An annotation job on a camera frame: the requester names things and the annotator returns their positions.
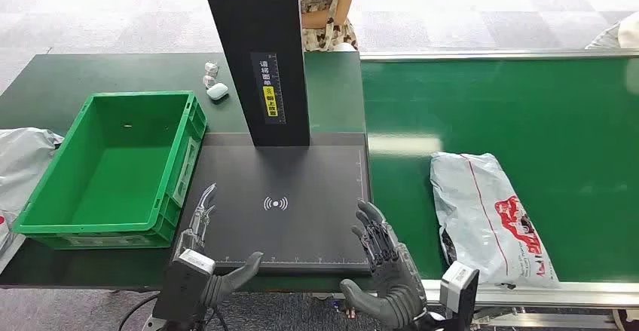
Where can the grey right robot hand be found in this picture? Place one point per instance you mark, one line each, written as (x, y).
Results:
(399, 289)

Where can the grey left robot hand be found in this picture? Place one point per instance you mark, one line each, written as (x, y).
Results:
(234, 280)

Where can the white red-printed courier package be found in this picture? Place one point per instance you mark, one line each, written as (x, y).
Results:
(479, 219)

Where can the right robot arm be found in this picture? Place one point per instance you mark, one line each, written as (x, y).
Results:
(434, 323)

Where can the black inbound scanning machine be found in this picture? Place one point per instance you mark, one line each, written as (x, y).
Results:
(299, 229)

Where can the green conveyor belt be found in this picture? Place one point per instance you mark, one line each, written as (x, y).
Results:
(549, 119)

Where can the green plastic crate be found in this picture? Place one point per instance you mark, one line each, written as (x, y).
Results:
(120, 179)

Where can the white earbud case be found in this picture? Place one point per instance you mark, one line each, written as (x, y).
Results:
(217, 91)

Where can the small clear plastic item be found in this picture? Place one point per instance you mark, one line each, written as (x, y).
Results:
(211, 68)
(208, 81)

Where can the grey plastic courier bag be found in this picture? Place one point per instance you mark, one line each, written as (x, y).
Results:
(22, 164)

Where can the dark green table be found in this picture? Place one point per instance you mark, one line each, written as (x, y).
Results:
(100, 74)

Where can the person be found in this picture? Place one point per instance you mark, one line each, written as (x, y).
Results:
(324, 24)

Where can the white fabric bundle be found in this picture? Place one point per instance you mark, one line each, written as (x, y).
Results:
(621, 36)

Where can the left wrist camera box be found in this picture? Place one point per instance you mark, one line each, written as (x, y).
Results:
(182, 284)

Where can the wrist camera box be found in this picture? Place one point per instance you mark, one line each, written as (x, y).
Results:
(182, 284)
(457, 286)

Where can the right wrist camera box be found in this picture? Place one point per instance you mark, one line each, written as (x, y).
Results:
(457, 286)

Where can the silver conveyor frame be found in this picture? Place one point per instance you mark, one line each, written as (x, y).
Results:
(549, 296)

